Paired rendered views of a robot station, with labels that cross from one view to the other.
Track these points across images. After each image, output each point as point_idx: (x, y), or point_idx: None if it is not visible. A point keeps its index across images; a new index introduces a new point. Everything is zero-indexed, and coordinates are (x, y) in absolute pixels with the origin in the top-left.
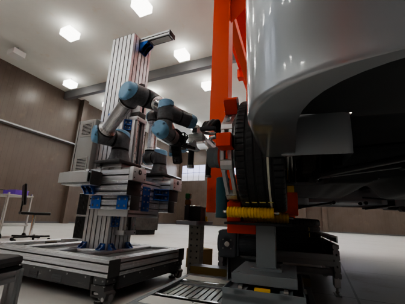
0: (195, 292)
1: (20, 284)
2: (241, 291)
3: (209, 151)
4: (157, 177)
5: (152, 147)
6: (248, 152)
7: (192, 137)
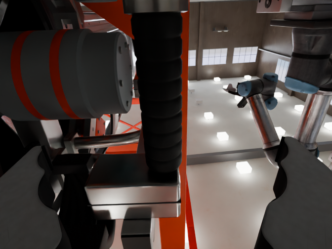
0: None
1: None
2: None
3: (110, 103)
4: (328, 16)
5: (318, 95)
6: None
7: (151, 205)
